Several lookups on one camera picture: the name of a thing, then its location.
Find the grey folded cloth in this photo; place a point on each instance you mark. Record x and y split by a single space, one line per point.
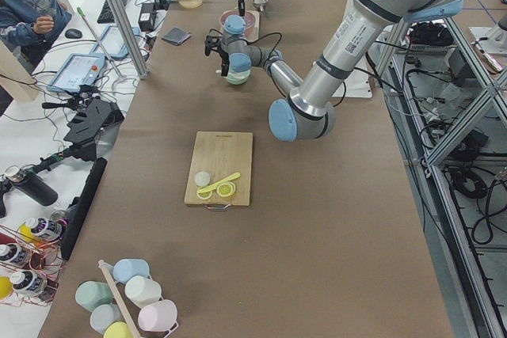
176 36

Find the wooden cutting board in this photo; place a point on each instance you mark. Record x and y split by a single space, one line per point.
220 154

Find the blue plastic cup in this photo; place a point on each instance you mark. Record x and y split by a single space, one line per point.
125 269

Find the white plastic cup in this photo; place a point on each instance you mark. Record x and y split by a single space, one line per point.
142 291

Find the pink bowl of ice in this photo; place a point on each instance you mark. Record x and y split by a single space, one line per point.
232 22

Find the steel ice scoop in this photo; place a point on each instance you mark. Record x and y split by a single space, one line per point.
260 5

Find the grey plastic cup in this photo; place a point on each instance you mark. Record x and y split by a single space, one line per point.
103 316

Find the person in blue hoodie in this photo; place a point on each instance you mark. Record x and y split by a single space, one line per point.
33 25

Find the green plastic cup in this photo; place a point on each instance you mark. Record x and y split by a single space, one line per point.
92 294

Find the yellow plastic cup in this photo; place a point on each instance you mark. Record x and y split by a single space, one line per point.
118 329

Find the pink plastic cup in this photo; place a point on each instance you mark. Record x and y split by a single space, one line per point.
160 316

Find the white round lemon end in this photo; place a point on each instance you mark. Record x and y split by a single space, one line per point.
202 178

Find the lemon slice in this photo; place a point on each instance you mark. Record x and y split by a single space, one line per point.
204 195
226 189

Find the mint green bowl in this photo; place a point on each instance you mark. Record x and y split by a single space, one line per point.
237 78

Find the beige serving tray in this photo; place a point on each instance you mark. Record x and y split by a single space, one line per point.
252 20

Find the blue teach pendant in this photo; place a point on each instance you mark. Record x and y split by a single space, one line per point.
77 71
113 42

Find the black thermos bottle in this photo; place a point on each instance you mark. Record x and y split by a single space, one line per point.
32 185

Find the black computer mouse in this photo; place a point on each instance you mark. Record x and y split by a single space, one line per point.
73 33

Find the yellow plastic knife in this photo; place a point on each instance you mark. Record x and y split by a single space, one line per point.
213 186

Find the aluminium frame post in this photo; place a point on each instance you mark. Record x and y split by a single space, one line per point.
123 24

